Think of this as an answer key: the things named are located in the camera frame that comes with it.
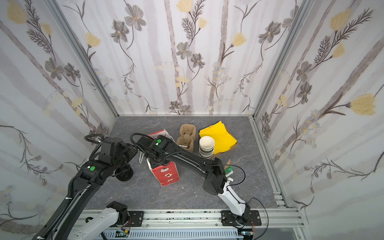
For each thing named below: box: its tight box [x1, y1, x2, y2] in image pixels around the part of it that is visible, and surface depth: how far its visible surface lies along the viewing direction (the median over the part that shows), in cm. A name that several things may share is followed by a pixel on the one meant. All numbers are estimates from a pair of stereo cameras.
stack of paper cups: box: [199, 136, 215, 160], surface depth 84 cm
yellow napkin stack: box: [199, 121, 237, 155], surface depth 107 cm
